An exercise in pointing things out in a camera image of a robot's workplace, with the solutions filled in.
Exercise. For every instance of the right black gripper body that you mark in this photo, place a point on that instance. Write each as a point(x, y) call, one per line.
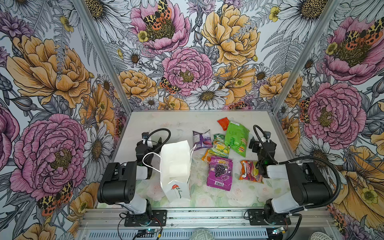
point(258, 144)

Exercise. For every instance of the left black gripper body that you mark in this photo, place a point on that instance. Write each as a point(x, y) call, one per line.
point(145, 137)

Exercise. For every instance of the red orange snack packet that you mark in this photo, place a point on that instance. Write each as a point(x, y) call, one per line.
point(250, 172)

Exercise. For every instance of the white paper bag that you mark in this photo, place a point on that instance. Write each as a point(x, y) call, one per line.
point(175, 170)

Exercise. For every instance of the green chips bag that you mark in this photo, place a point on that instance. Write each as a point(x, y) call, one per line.
point(237, 138)

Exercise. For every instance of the small red sachet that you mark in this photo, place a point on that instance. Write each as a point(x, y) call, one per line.
point(224, 123)

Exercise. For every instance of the purple grape candy pouch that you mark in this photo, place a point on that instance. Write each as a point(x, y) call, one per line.
point(220, 173)

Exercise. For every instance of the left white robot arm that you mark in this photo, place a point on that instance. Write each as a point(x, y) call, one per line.
point(118, 184)

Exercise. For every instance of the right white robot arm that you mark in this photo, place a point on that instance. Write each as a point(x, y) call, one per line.
point(314, 182)

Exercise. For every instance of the small purple snack bag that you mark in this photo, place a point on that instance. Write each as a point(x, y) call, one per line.
point(202, 140)

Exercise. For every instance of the green yellow candy packet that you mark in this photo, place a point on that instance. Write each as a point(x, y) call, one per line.
point(219, 147)

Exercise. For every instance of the floral table mat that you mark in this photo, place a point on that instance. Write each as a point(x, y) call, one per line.
point(243, 193)

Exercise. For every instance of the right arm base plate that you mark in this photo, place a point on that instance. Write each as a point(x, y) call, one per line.
point(259, 217)

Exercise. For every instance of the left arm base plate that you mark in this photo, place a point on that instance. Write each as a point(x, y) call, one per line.
point(154, 218)

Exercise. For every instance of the aluminium front rail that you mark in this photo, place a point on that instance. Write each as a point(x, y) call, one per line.
point(213, 218)

